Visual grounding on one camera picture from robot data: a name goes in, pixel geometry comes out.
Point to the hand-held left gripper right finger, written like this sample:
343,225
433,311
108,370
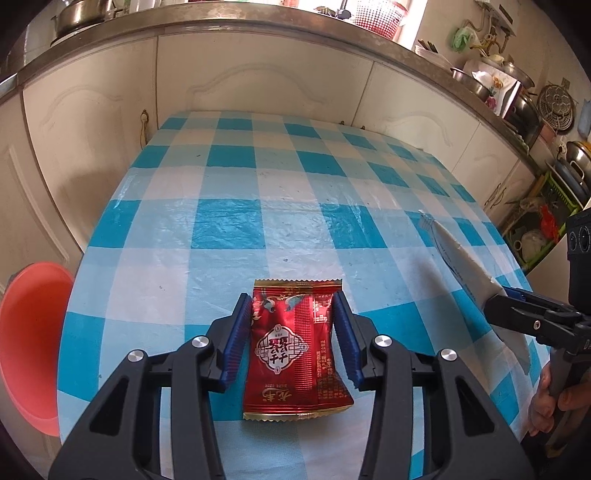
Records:
345,344

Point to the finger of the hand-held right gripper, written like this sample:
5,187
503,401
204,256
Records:
517,316
515,291

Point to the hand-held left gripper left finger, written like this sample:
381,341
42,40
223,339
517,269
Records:
236,341

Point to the red snack packet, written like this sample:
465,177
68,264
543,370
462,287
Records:
286,355

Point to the white pouch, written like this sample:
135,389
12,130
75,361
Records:
461,263

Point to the pink plastic bucket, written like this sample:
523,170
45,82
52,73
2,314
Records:
32,332

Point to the person's right hand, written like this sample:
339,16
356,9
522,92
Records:
540,401

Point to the green dish rack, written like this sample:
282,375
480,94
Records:
572,184

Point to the blue apron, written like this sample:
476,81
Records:
585,120

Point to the round steamer rack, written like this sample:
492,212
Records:
556,108

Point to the blue checkered tablecloth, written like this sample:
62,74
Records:
277,184

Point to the floral cloth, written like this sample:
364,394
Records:
496,85

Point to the steel pot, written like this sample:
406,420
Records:
519,74

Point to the steel bowl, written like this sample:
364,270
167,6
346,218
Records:
471,83

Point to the green hanging cloth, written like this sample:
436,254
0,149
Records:
461,39

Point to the white water heater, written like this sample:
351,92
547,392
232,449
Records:
498,11

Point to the white kitchen base cabinet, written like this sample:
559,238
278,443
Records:
277,74

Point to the red plastic basket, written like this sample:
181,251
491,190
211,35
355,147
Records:
378,18

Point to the steel faucet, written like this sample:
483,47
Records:
344,11

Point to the steel kettle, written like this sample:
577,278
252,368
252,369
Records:
83,18

